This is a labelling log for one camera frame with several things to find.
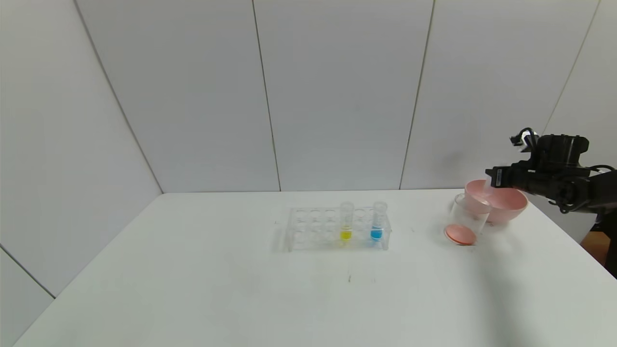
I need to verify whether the test tube with yellow liquid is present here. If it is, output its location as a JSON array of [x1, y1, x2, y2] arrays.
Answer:
[[340, 201, 355, 242]]

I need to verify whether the clear plastic test tube rack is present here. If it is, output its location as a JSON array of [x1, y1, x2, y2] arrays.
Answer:
[[284, 207, 392, 252]]

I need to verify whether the test tube with blue liquid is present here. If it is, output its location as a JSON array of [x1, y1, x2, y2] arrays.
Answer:
[[370, 201, 389, 242]]

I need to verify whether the clear glass beaker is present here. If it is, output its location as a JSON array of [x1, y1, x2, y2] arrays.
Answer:
[[444, 194, 492, 246]]

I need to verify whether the pink bowl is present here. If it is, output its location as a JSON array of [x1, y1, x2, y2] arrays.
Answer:
[[464, 180, 528, 224]]

